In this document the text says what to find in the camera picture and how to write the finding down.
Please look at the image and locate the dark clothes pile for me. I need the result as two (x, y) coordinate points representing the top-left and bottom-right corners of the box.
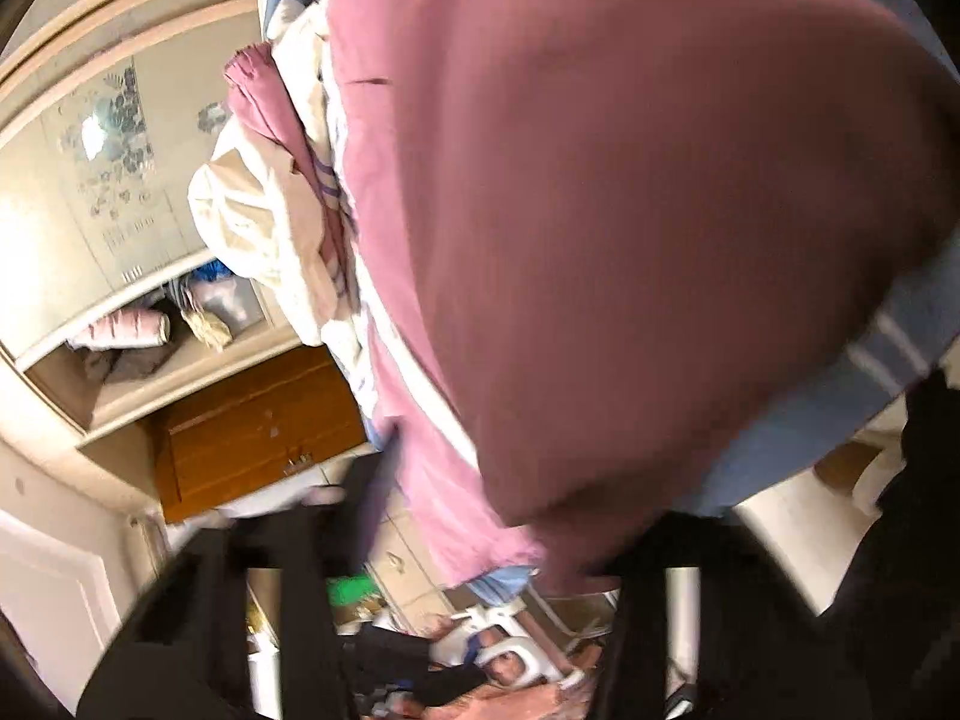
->
(337, 624), (492, 702)

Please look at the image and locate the beige crumpled cloth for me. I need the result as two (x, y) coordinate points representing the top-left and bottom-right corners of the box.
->
(182, 310), (235, 352)

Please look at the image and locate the pink blue checked duvet cover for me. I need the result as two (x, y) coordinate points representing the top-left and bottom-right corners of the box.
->
(187, 0), (960, 597)

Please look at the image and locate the pink striped pillow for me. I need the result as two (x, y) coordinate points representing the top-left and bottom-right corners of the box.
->
(67, 310), (171, 351)

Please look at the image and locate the blue white bag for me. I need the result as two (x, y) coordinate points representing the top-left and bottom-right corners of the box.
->
(169, 270), (265, 336)

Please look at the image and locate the flower print wardrobe sliding door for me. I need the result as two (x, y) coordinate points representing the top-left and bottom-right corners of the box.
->
(0, 0), (265, 362)

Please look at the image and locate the beige wardrobe frame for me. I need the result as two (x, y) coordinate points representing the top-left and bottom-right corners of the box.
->
(0, 315), (325, 452)

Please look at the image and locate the person's dark clothing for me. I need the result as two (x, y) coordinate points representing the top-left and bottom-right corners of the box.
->
(817, 366), (960, 720)

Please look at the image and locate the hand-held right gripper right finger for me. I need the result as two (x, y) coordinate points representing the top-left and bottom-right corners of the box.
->
(591, 514), (875, 720)

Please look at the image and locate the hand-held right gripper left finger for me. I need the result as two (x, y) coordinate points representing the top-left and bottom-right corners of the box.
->
(75, 456), (382, 720)

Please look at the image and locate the brown wooden door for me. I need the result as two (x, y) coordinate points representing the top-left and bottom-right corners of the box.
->
(152, 347), (370, 527)

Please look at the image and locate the green object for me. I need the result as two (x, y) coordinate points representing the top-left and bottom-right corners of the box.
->
(328, 576), (377, 610)

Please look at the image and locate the pink printed cloth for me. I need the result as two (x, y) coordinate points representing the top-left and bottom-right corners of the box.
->
(390, 645), (605, 720)

